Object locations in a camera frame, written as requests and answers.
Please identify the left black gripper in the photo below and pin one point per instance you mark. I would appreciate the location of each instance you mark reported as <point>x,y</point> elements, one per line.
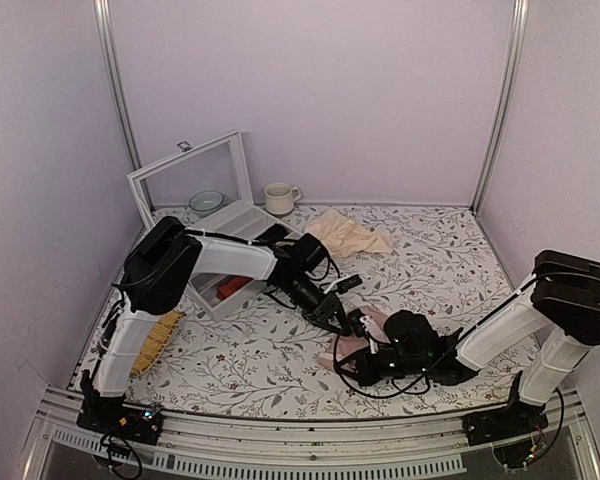
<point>327,311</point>

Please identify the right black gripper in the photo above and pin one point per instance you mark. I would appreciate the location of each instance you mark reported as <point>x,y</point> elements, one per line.
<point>366,373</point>

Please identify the pink and white underwear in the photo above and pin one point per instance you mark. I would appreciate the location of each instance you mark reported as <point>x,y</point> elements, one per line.
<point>352,340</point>

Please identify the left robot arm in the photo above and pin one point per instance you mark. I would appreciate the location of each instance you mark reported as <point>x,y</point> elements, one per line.
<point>158,270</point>

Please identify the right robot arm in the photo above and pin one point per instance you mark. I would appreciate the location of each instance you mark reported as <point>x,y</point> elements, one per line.
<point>562,293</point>

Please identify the cream beige underwear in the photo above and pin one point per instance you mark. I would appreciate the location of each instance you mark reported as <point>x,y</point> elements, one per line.
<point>344,237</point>

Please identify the red rolled garment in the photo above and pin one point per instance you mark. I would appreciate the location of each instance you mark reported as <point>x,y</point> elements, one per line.
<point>231,286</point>

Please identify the black rolled garment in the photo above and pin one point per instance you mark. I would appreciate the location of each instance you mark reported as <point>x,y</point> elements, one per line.
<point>273,234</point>

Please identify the white divided organizer box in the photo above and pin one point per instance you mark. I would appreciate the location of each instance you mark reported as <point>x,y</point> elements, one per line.
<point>229,250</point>

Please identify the white ceramic mug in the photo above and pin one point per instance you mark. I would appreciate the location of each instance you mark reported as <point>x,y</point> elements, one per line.
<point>280,198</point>

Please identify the clear glass bowl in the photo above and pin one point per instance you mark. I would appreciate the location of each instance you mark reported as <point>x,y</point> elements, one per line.
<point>206,202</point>

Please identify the woven bamboo tray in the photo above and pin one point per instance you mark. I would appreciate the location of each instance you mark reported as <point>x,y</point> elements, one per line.
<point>156,342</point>

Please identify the white framed glass lid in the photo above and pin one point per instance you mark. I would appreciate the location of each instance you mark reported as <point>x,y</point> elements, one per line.
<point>170,182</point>

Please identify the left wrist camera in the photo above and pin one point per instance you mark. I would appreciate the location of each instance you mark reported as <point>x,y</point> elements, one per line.
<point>308,252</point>

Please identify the aluminium front rail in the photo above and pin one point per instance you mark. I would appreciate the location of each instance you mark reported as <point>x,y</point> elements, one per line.
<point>407,445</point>

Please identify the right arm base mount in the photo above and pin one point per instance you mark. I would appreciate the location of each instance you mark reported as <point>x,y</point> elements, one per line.
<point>514,419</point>

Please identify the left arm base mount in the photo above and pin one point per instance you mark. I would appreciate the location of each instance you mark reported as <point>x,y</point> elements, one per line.
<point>110,415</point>

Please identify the right aluminium corner post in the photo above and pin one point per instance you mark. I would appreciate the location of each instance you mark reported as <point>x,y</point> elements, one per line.
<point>511,67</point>

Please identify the aluminium corner post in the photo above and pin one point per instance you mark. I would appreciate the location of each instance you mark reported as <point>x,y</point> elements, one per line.
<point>511,67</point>
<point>105,31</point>

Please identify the left aluminium corner post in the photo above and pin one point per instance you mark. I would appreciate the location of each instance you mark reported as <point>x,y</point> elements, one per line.
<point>105,31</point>

